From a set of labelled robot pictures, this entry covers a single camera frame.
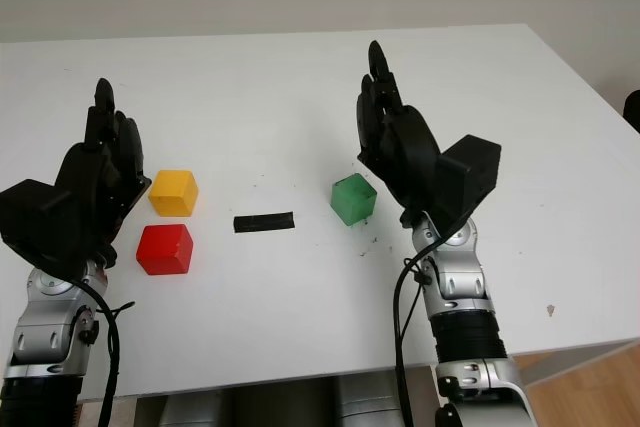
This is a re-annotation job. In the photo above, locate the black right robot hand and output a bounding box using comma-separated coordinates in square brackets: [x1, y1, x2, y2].
[355, 40, 451, 222]

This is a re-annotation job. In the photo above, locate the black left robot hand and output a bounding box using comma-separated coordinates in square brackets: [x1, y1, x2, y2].
[47, 77, 154, 273]

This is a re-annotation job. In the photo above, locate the green wooden block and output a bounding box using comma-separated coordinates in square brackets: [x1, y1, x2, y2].
[330, 172, 378, 226]

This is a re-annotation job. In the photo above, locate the yellow wooden block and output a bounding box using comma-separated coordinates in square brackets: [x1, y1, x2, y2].
[148, 169, 200, 217]

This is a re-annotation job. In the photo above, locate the red wooden block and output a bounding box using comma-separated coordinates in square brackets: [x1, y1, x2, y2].
[135, 224, 195, 276]

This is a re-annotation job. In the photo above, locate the black tape strip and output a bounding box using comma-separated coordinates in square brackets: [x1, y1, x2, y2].
[232, 211, 295, 235]

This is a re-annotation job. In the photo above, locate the dark furniture piece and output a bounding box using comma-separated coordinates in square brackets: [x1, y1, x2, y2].
[623, 89, 640, 134]

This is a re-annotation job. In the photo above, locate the grey left robot leg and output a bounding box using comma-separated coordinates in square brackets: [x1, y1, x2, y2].
[158, 386, 226, 427]

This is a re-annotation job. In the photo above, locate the grey robot leg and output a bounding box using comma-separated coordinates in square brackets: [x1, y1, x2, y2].
[335, 375, 401, 427]
[158, 386, 226, 427]

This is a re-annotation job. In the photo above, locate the grey right robot leg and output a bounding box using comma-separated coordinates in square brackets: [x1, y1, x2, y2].
[335, 375, 401, 427]

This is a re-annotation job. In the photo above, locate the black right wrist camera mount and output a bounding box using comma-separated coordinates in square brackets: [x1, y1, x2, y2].
[435, 134, 503, 228]

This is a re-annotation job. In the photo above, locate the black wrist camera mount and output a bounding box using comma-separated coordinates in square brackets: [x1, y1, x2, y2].
[0, 179, 69, 268]
[435, 134, 503, 228]

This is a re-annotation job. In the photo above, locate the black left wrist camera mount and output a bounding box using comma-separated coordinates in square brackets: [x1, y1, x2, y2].
[0, 179, 69, 268]

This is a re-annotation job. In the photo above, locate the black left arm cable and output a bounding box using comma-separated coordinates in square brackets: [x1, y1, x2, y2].
[74, 276, 136, 427]

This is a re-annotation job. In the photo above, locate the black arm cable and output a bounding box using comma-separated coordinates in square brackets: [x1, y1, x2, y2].
[74, 276, 136, 427]
[393, 219, 471, 427]

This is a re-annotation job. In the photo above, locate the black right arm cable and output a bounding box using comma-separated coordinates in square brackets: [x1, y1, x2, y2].
[393, 219, 471, 427]

